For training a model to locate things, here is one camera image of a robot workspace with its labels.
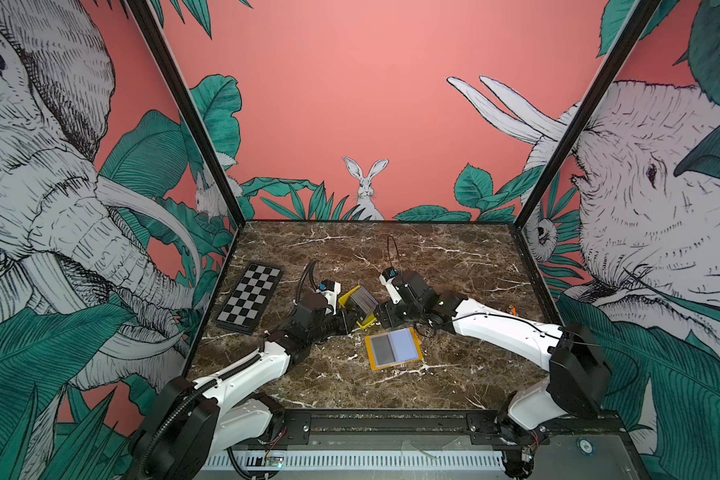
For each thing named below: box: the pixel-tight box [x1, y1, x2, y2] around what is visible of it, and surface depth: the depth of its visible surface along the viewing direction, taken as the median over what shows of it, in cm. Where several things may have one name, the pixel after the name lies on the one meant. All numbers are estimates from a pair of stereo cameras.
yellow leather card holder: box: [365, 327, 424, 371], surface depth 89 cm
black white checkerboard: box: [214, 263, 283, 335], surface depth 97 cm
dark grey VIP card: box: [371, 334, 396, 366], surface depth 88 cm
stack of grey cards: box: [350, 286, 379, 321], surface depth 95 cm
